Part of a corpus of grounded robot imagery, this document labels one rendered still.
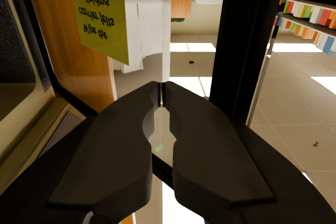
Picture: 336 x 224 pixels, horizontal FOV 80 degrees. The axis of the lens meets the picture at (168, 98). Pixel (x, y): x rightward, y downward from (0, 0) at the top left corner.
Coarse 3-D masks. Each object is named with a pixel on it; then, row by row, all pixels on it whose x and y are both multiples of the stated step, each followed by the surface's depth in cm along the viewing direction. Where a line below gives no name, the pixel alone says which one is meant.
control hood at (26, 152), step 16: (48, 112) 31; (64, 112) 32; (32, 128) 28; (48, 128) 28; (32, 144) 26; (16, 160) 23; (32, 160) 24; (0, 176) 22; (16, 176) 22; (0, 192) 20
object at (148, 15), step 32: (32, 0) 24; (64, 0) 19; (96, 0) 15; (128, 0) 13; (160, 0) 11; (192, 0) 10; (64, 32) 22; (96, 32) 17; (128, 32) 14; (160, 32) 12; (192, 32) 11; (64, 64) 25; (96, 64) 20; (128, 64) 16; (160, 64) 13; (192, 64) 12; (96, 96) 22; (256, 96) 10; (160, 128) 16
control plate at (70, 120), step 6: (66, 114) 32; (72, 114) 33; (66, 120) 31; (72, 120) 32; (78, 120) 33; (60, 126) 30; (66, 126) 31; (72, 126) 31; (54, 132) 28; (60, 132) 29; (66, 132) 30; (54, 138) 28; (60, 138) 29; (48, 144) 27; (42, 150) 26
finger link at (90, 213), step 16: (80, 128) 8; (64, 144) 7; (48, 160) 7; (64, 160) 7; (32, 176) 6; (48, 176) 6; (16, 192) 6; (32, 192) 6; (48, 192) 6; (0, 208) 5; (16, 208) 5; (32, 208) 5; (48, 208) 5; (64, 208) 5; (80, 208) 5
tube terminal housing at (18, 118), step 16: (16, 16) 26; (32, 64) 29; (0, 96) 28; (16, 96) 28; (32, 96) 29; (48, 96) 33; (0, 112) 24; (16, 112) 26; (32, 112) 29; (0, 128) 23; (16, 128) 26; (0, 144) 23; (16, 144) 26; (0, 160) 23
